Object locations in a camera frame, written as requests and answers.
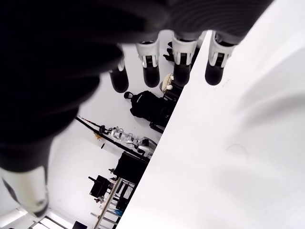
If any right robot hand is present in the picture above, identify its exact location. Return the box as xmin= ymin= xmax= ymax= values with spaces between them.
xmin=0 ymin=0 xmax=275 ymax=218

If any long black rod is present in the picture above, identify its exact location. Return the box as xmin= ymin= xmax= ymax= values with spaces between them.
xmin=75 ymin=115 xmax=143 ymax=156

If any black backpack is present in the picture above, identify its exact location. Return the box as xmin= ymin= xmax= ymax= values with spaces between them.
xmin=123 ymin=90 xmax=173 ymax=120

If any beige round object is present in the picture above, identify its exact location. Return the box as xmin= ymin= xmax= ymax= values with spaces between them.
xmin=159 ymin=73 xmax=174 ymax=93

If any black cabinet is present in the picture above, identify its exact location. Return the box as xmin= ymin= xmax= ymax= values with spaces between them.
xmin=114 ymin=151 xmax=149 ymax=182

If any black equipment box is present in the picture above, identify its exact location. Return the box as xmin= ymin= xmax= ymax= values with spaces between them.
xmin=88 ymin=175 xmax=112 ymax=197

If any silver metal frame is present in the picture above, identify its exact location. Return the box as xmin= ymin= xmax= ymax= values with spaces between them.
xmin=95 ymin=177 xmax=126 ymax=229

